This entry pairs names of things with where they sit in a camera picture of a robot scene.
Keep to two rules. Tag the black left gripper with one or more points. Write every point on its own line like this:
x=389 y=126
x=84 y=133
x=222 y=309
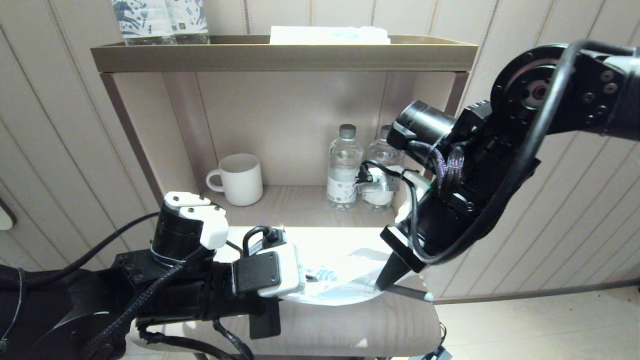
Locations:
x=265 y=317

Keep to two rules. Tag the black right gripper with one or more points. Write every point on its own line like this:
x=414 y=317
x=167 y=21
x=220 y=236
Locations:
x=402 y=247

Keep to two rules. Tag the white toothbrush with dark head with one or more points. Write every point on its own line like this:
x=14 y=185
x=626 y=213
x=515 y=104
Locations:
x=407 y=292

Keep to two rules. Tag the blue patterned plastic bag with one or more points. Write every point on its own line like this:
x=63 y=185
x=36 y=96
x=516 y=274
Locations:
x=340 y=285

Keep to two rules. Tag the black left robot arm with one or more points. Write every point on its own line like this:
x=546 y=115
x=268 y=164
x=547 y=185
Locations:
x=75 y=310

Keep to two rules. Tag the black blue plastic part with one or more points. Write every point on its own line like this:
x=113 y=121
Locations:
x=435 y=354

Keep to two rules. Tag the clear water bottle black cap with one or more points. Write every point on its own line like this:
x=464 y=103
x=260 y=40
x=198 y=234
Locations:
x=380 y=150
x=343 y=170

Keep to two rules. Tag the white ribbed ceramic mug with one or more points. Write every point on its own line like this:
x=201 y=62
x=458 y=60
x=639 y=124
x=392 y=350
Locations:
x=242 y=185

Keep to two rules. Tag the beige wooden shelf cabinet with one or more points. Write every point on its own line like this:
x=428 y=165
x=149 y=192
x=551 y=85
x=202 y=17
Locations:
x=280 y=110

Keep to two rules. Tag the white blue tissue pack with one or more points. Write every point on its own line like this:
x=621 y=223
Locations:
x=325 y=35

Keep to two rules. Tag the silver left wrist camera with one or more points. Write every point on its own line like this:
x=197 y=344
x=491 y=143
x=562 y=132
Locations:
x=280 y=272

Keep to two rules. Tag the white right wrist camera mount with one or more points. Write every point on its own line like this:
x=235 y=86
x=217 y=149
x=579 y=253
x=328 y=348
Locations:
x=415 y=185

